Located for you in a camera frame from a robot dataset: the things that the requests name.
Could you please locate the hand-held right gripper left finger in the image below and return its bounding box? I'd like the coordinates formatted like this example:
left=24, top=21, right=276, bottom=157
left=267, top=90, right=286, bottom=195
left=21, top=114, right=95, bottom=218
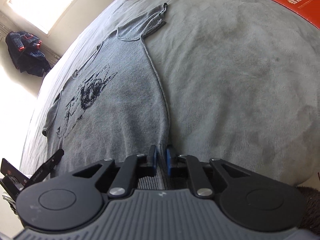
left=72, top=145, right=158, bottom=199

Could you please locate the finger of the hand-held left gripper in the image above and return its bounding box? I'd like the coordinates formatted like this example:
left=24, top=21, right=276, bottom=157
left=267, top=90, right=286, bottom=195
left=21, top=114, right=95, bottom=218
left=44, top=149, right=65, bottom=174

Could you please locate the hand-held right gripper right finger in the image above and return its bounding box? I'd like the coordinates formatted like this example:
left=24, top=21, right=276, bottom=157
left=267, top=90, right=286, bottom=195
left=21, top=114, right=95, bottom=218
left=166, top=146, right=251, bottom=198

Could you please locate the grey knit sweater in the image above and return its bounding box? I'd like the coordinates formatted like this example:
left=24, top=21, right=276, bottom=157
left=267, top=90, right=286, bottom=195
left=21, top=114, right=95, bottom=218
left=41, top=2, right=176, bottom=191

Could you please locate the bed with grey sheet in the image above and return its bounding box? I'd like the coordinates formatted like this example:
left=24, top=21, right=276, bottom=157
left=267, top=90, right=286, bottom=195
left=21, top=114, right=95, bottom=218
left=19, top=0, right=320, bottom=188

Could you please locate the dark blue hanging jacket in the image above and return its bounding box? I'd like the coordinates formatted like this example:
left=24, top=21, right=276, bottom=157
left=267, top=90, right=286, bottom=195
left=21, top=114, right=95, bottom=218
left=5, top=31, right=52, bottom=77

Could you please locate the dark brown cloth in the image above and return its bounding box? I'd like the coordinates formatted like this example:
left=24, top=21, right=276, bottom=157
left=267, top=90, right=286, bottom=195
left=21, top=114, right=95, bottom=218
left=296, top=172, right=320, bottom=233

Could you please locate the bright window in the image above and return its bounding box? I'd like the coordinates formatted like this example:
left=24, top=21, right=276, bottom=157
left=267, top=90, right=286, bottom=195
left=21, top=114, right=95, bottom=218
left=6, top=0, right=97, bottom=34

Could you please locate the orange red booklet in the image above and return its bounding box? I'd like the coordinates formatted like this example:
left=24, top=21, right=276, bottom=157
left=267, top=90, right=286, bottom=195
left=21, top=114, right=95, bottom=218
left=265, top=0, right=320, bottom=29

